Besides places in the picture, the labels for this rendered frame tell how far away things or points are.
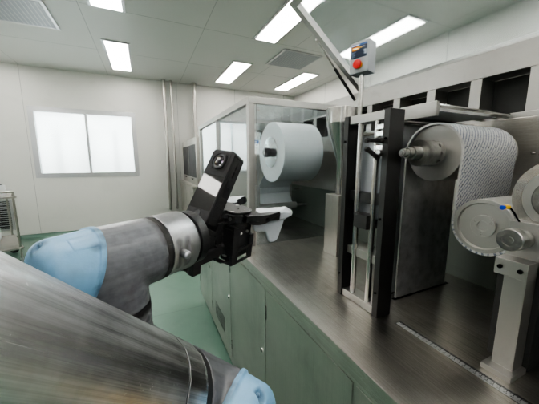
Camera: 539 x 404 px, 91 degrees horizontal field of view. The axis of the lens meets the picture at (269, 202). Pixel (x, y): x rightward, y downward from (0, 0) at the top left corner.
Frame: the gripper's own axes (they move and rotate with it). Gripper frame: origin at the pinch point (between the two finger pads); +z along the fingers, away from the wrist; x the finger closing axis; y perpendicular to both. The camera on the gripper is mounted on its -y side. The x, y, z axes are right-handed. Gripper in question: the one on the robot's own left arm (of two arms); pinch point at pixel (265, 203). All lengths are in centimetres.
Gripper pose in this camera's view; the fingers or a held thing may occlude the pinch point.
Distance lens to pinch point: 51.3
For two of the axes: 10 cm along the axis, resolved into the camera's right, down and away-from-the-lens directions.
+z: 5.2, -1.3, 8.4
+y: -1.2, 9.7, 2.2
